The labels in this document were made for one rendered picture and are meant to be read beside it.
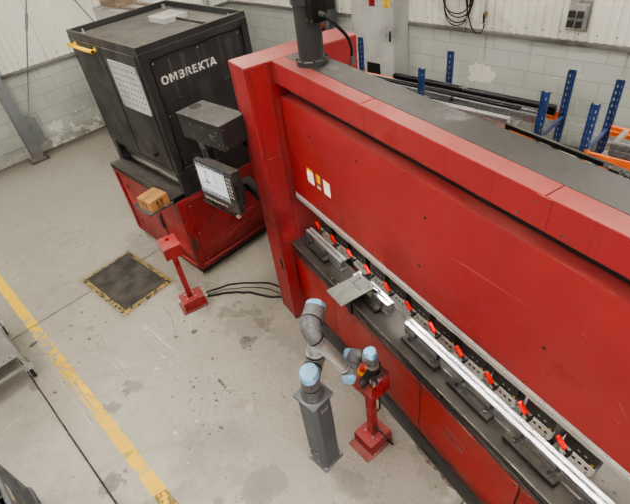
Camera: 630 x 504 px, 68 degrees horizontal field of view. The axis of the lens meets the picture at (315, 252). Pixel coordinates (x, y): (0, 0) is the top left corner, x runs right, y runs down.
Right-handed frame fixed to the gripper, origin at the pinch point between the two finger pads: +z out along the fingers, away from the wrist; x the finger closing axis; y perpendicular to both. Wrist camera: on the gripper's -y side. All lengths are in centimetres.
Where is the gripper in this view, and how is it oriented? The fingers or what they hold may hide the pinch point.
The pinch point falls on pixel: (373, 386)
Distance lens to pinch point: 302.5
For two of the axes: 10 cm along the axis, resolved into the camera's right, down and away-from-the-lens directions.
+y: 7.5, -5.4, 3.8
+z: 1.8, 7.2, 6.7
